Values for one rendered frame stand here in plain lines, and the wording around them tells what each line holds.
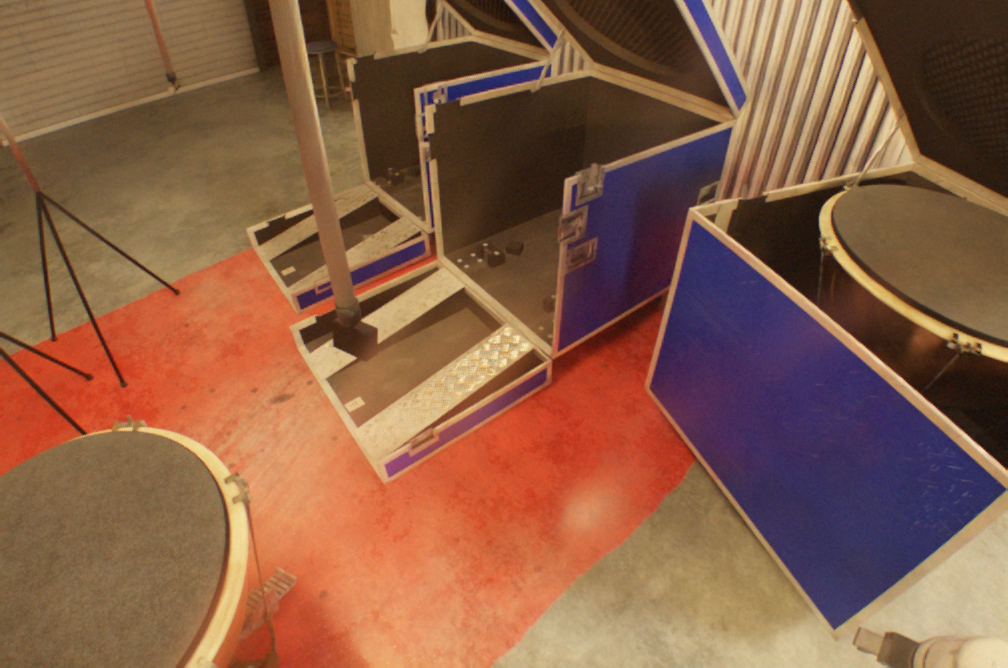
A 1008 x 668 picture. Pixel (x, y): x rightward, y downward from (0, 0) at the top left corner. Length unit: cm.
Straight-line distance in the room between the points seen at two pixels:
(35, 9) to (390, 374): 562
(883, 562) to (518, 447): 124
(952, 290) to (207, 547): 177
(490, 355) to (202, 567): 144
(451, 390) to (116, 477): 126
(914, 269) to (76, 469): 206
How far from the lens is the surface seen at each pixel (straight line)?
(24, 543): 134
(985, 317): 159
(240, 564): 111
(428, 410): 210
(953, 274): 170
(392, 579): 186
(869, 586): 161
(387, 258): 283
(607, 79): 282
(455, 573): 184
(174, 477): 124
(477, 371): 215
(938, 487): 133
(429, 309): 244
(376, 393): 227
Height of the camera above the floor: 171
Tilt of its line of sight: 39 degrees down
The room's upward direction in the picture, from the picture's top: straight up
